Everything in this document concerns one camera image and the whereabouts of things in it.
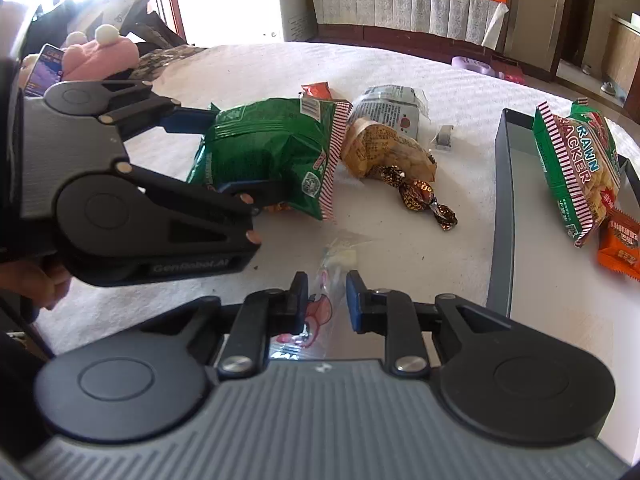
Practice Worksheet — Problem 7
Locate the green prawn cracker bag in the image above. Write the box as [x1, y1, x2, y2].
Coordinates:
[531, 99, 622, 250]

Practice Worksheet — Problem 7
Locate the orange snack packet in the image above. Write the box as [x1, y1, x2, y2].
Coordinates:
[596, 206, 640, 282]

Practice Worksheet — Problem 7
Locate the cloth-covered cabinet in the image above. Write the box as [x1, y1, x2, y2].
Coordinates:
[309, 0, 508, 43]

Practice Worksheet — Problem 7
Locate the grey snack packet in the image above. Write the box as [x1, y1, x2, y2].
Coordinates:
[347, 84, 431, 141]

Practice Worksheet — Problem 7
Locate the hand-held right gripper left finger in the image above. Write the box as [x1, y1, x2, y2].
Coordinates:
[140, 271, 309, 378]

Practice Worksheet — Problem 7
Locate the yellow snack bag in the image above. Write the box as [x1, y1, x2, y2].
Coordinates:
[340, 115, 437, 182]

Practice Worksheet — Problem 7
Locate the person's left hand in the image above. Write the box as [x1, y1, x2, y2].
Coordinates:
[0, 259, 73, 311]

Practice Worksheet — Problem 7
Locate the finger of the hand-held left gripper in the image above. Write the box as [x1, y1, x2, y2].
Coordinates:
[99, 80, 217, 142]
[116, 161, 287, 288]

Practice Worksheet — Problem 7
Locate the plain green snack bag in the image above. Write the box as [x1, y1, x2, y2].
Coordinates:
[186, 97, 353, 222]

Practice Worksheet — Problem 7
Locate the wooden kitchen cabinet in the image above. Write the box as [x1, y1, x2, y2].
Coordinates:
[602, 15, 640, 106]

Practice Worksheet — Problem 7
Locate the dark patterned cloth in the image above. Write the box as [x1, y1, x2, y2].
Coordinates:
[135, 45, 208, 83]

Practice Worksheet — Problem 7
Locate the clear pink-printed candy wrapper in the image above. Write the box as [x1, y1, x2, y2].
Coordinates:
[270, 237, 359, 361]

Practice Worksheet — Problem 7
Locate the red-orange snack packet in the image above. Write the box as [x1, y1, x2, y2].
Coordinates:
[299, 82, 334, 102]

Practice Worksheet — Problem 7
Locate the brown gold candy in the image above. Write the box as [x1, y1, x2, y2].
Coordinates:
[378, 164, 458, 232]

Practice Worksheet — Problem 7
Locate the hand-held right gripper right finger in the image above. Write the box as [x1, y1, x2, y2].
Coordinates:
[346, 270, 512, 380]

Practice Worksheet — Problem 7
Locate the pink plush toy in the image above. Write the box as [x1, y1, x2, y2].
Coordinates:
[20, 24, 141, 83]

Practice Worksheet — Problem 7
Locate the white paper sheet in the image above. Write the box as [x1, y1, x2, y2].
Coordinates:
[482, 2, 509, 52]

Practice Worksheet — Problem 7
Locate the blue printed card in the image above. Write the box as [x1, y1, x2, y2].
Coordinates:
[25, 44, 67, 98]

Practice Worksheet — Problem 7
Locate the purple basin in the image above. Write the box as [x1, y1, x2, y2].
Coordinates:
[451, 55, 501, 78]

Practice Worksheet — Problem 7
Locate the grey rectangular tray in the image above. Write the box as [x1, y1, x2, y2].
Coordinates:
[486, 107, 640, 321]

